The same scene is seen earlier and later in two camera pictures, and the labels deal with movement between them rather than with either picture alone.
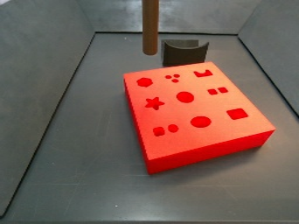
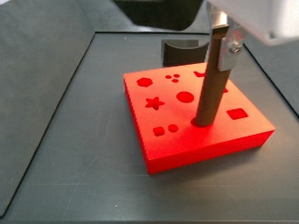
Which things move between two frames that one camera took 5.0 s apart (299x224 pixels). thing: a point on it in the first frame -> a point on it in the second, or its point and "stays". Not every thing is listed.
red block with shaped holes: (191, 115) stays
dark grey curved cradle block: (180, 52) stays
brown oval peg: (149, 26) -> (215, 80)
